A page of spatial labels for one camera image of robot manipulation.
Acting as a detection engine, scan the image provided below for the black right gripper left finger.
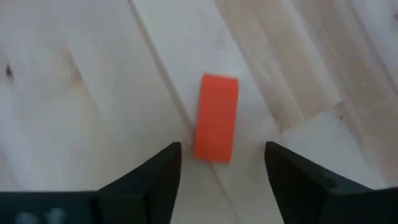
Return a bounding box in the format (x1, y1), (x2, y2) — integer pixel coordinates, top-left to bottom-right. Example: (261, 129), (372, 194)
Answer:
(0, 141), (183, 224)

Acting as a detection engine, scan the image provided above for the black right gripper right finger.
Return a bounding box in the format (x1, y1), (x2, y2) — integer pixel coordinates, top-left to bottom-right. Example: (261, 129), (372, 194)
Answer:
(264, 141), (398, 224)

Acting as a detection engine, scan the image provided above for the orange eraser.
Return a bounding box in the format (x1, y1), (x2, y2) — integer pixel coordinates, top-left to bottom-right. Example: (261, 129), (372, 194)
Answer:
(194, 73), (241, 164)

